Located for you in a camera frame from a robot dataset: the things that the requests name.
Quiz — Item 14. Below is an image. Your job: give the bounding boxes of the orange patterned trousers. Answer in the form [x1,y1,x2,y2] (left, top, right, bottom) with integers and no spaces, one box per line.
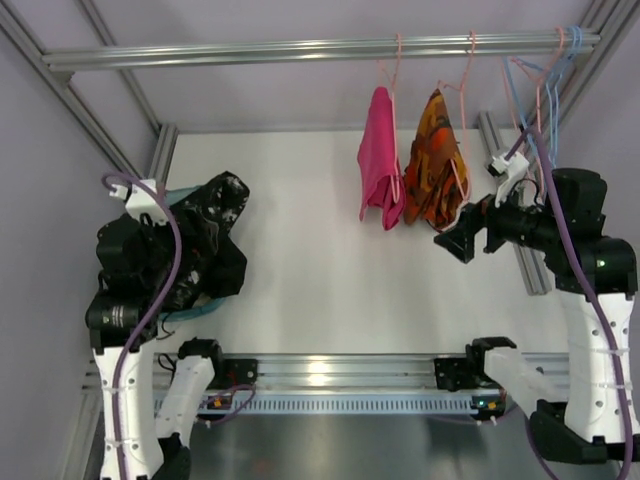
[403,89,470,231]

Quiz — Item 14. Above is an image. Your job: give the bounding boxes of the teal plastic basket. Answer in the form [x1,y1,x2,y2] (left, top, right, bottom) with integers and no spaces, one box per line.
[161,185,225,322]

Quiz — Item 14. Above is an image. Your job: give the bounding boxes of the light blue hanger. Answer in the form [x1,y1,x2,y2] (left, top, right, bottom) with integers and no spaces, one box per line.
[516,25,585,171]

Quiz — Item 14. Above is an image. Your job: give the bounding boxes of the grey slotted cable duct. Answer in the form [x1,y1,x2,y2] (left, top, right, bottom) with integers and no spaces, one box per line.
[149,394,485,416]

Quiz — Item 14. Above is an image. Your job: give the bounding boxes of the aluminium hanging rail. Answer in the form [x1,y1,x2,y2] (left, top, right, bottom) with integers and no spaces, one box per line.
[42,27,601,72]

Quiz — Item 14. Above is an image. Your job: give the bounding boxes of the pink hanger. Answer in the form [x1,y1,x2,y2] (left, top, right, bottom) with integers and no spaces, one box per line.
[437,30,477,205]
[376,33,402,203]
[500,26,566,201]

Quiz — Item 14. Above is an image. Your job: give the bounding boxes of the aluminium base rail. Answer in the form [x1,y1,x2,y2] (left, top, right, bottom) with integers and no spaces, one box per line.
[82,352,624,396]

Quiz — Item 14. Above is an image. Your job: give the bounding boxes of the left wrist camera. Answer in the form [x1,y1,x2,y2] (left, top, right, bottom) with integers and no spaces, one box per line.
[109,184,168,226]

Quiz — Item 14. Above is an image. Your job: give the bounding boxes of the black clothes in basket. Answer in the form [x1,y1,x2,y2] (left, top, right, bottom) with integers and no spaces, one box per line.
[207,235,247,299]

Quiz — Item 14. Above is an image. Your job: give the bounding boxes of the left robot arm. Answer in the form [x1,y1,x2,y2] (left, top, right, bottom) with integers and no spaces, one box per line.
[85,214,223,479]

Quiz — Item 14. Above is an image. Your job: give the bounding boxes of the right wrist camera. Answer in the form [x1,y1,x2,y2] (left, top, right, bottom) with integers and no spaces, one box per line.
[487,152,529,207]

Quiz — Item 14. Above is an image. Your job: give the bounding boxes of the black white patterned trousers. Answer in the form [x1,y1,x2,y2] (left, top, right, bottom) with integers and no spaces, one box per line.
[161,171,250,313]

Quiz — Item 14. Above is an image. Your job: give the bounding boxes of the pink trousers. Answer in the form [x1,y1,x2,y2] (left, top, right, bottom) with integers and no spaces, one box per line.
[357,87,406,231]

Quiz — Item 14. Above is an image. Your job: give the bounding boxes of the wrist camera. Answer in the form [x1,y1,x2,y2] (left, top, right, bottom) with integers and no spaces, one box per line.
[109,184,168,226]
[487,152,529,207]

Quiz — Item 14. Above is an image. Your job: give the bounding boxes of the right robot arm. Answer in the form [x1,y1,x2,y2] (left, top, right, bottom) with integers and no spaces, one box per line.
[434,168,639,465]

